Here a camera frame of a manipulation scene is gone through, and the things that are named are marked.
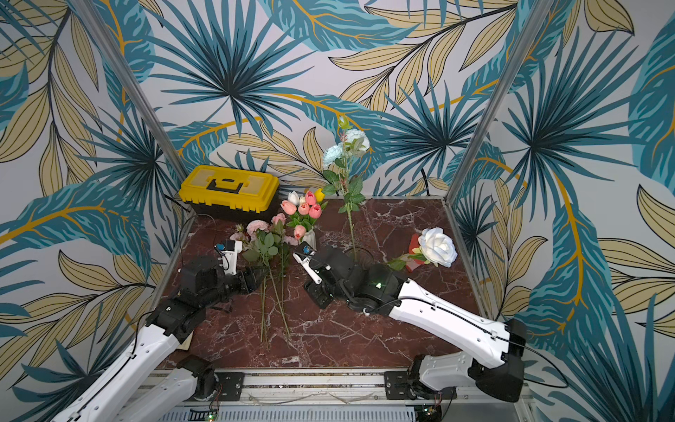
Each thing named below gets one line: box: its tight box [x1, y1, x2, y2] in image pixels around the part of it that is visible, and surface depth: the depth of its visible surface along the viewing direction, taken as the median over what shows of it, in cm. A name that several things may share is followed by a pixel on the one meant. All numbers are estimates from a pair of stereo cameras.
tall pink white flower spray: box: [322, 116, 372, 262], surface depth 70 cm
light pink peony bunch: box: [229, 220, 255, 245], surface depth 102 cm
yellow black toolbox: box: [178, 165, 281, 221], surface depth 102 cm
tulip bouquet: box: [280, 188, 328, 241], surface depth 77 cm
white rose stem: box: [387, 226, 458, 271], surface depth 54 cm
